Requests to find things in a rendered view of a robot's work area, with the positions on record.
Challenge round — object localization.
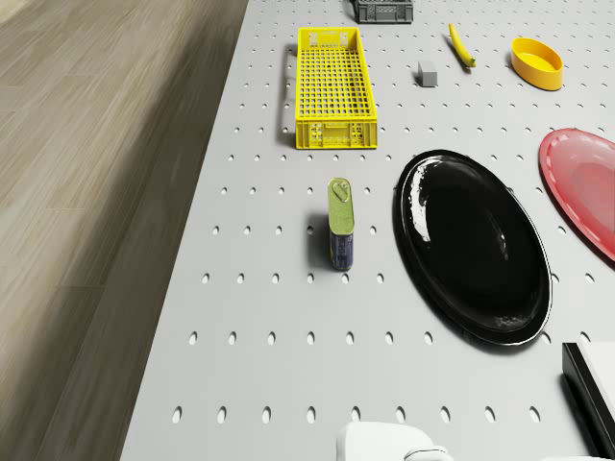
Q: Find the yellow basket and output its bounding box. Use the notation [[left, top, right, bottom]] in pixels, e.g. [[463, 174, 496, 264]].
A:
[[294, 26, 379, 151]]

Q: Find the black plate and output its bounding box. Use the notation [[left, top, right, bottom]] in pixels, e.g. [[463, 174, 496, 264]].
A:
[[392, 149, 554, 348]]

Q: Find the dark grey basket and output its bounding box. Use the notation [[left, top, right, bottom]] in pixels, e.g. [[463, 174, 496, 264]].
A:
[[349, 0, 415, 25]]

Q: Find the yellow bowl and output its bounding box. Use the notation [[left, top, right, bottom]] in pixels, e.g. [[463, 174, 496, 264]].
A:
[[509, 36, 565, 92]]

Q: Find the flat-sided can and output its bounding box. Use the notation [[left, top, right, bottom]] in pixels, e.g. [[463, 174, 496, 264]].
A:
[[327, 177, 357, 272]]

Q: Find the grey cube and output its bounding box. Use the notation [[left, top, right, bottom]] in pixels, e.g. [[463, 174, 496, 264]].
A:
[[416, 60, 439, 88]]

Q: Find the red plate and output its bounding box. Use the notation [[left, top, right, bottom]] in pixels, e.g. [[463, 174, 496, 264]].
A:
[[537, 127, 615, 263]]

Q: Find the banana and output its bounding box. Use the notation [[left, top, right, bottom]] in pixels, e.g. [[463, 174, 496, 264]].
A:
[[448, 22, 478, 69]]

